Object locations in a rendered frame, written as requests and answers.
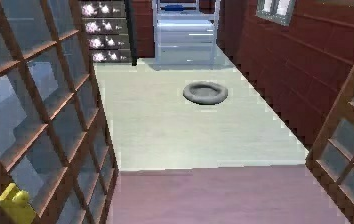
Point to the blue flat object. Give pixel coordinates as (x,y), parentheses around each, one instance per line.
(173,7)

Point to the grey round pet bed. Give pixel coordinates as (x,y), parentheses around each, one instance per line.
(205,93)

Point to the dark shelf unit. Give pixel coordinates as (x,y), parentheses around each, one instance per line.
(108,31)

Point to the white chest of drawers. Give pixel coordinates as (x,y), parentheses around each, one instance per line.
(185,36)

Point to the brown glass-paned room door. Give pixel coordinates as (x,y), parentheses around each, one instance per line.
(345,150)
(48,110)

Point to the grey framed window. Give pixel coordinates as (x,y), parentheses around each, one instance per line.
(275,10)

